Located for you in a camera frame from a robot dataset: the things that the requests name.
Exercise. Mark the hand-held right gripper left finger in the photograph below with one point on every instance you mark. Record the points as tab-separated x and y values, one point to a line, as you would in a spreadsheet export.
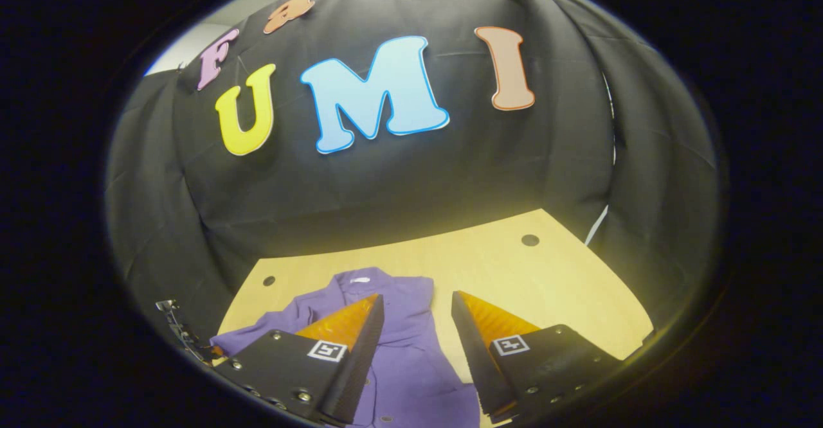
353	376

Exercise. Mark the purple shirt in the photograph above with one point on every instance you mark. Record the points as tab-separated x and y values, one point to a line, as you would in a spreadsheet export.
411	364

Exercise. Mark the black backdrop cloth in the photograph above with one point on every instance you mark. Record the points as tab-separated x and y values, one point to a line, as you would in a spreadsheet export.
418	177

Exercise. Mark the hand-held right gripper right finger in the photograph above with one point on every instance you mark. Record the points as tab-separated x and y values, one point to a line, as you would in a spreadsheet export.
479	364

